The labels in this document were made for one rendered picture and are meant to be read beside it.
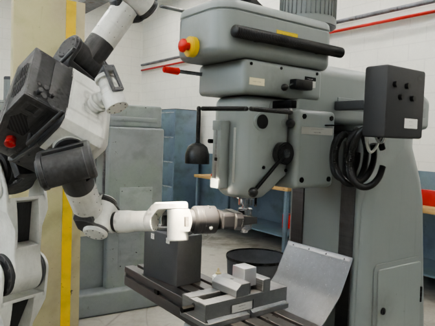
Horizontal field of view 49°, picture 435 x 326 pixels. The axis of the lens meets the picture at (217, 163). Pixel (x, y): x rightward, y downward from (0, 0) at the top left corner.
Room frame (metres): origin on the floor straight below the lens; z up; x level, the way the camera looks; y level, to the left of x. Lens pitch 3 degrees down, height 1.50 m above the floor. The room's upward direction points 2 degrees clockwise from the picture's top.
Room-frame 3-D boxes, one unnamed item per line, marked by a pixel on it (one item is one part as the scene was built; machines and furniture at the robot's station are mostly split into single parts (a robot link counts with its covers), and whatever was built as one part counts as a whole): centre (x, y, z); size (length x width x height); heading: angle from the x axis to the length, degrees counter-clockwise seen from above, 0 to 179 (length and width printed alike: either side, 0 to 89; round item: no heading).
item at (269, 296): (1.52, -0.08, 0.99); 0.35 x 0.15 x 0.11; 128
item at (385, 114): (1.46, -0.54, 1.62); 0.20 x 0.09 x 0.21; 126
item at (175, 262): (1.86, 0.17, 1.03); 0.22 x 0.12 x 0.20; 43
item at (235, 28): (1.45, -0.21, 1.79); 0.45 x 0.04 x 0.04; 126
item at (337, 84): (1.85, -0.50, 1.66); 0.80 x 0.23 x 0.20; 126
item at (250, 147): (1.55, -0.10, 1.47); 0.21 x 0.19 x 0.32; 36
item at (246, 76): (1.57, -0.13, 1.68); 0.34 x 0.24 x 0.10; 126
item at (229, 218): (1.51, -0.01, 1.23); 0.13 x 0.12 x 0.10; 22
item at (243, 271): (1.54, -0.10, 1.05); 0.06 x 0.05 x 0.06; 38
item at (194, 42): (1.41, 0.09, 1.76); 0.06 x 0.02 x 0.06; 36
